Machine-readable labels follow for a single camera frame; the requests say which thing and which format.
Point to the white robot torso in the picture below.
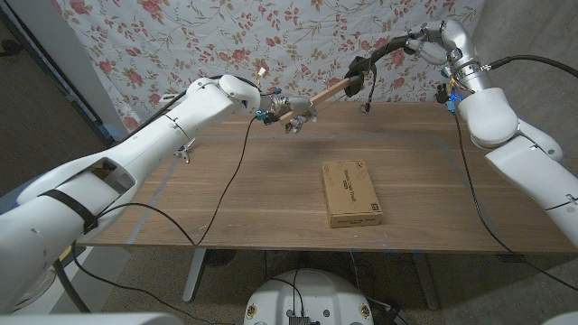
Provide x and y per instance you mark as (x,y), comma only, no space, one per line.
(311,298)

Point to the long wooden stick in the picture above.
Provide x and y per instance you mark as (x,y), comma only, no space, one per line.
(332,91)

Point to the black round fan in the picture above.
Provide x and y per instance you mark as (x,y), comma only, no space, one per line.
(220,257)

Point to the grey table leg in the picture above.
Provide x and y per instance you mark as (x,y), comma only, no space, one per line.
(194,275)
(425,280)

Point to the black power adapter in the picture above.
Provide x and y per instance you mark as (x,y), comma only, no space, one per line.
(397,316)

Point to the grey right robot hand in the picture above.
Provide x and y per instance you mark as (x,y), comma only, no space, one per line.
(451,38)

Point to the small metal clamp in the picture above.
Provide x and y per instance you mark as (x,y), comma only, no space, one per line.
(184,152)

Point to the brown cardboard box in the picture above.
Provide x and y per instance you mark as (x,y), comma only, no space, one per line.
(352,194)

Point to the floral backdrop cloth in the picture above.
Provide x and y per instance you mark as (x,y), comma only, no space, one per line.
(271,36)

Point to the black leather belt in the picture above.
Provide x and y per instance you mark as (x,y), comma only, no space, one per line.
(357,72)

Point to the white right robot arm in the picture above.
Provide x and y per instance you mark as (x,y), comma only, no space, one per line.
(519,153)

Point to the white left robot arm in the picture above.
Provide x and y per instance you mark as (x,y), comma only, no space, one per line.
(149,144)

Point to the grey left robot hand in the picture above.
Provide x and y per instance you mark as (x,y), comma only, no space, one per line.
(298,104)

